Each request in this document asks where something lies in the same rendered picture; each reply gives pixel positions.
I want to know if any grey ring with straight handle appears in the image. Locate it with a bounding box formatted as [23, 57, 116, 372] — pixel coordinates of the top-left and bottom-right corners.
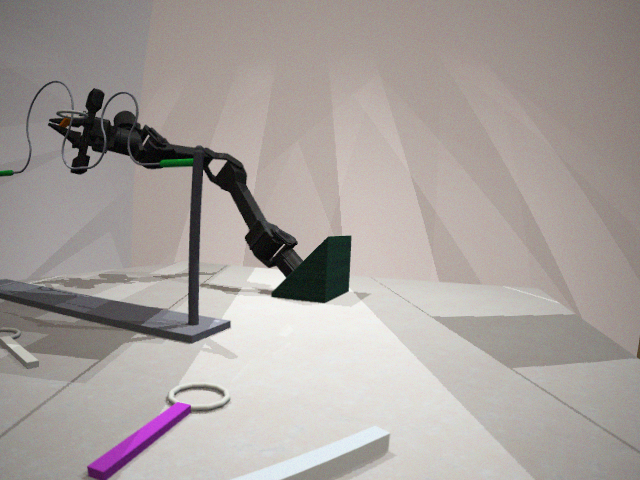
[0, 327, 39, 369]

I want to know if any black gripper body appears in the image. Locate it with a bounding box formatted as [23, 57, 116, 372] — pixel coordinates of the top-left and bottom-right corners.
[70, 88, 121, 175]

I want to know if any grey loop with purple handle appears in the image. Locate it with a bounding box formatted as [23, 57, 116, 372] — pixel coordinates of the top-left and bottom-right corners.
[87, 382, 231, 480]

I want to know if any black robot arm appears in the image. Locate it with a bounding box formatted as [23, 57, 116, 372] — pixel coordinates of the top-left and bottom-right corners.
[88, 110, 303, 278]

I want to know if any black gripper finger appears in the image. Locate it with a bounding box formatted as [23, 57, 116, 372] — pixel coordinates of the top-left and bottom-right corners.
[49, 118, 85, 128]
[48, 123, 82, 148]

